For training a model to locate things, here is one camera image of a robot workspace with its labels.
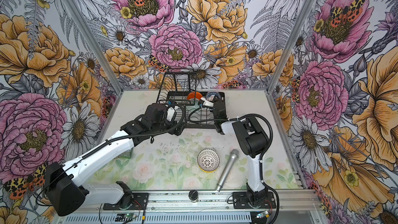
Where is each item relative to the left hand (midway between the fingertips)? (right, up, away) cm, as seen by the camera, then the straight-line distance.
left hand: (177, 125), depth 79 cm
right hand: (+23, +15, +20) cm, 34 cm away
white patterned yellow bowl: (+16, -19, +5) cm, 25 cm away
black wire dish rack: (-5, +24, +48) cm, 54 cm away
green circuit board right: (+39, -40, -7) cm, 56 cm away
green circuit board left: (-23, -41, -7) cm, 47 cm away
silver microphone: (+30, -17, +7) cm, 35 cm away
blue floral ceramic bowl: (+18, +16, +27) cm, 37 cm away
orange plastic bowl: (+7, +17, +30) cm, 35 cm away
